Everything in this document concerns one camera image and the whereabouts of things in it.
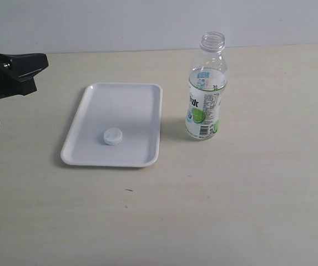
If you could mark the white rectangular plastic tray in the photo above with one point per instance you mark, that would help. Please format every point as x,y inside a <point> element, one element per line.
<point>134,108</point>

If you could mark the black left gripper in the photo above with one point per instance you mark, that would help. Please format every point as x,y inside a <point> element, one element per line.
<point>17,73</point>

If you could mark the white bottle cap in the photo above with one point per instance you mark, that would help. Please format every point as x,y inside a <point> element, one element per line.
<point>113,136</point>

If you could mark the clear labelled drink bottle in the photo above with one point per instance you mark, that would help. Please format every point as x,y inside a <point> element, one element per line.
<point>207,81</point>

